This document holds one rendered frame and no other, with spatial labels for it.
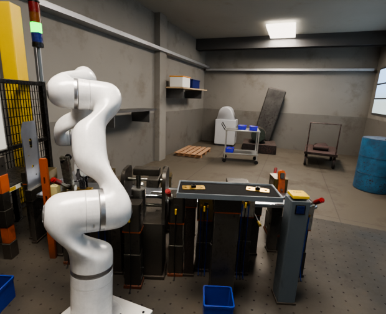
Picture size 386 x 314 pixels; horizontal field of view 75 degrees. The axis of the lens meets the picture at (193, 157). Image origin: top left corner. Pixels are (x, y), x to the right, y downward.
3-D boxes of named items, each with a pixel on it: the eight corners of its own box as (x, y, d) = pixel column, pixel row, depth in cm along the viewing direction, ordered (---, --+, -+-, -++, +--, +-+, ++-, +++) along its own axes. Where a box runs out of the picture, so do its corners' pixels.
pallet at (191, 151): (188, 148, 733) (188, 144, 731) (212, 151, 708) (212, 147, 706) (172, 155, 637) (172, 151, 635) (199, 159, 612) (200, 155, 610)
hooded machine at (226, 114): (237, 144, 823) (240, 106, 795) (233, 147, 773) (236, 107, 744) (217, 142, 847) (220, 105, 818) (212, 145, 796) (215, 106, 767)
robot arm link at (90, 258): (116, 274, 73) (117, 195, 69) (42, 290, 64) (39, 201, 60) (109, 253, 83) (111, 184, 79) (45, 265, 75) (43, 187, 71)
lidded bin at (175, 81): (177, 87, 608) (177, 76, 603) (190, 88, 596) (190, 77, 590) (168, 86, 569) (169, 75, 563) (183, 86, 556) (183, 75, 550)
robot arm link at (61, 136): (51, 104, 96) (55, 151, 119) (96, 106, 104) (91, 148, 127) (50, 88, 100) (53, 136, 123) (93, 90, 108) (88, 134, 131)
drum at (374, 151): (398, 197, 411) (411, 142, 389) (355, 191, 432) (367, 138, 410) (385, 185, 465) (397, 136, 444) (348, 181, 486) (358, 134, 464)
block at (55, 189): (66, 252, 127) (60, 184, 118) (63, 256, 123) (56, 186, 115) (60, 252, 127) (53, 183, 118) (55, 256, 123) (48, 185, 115)
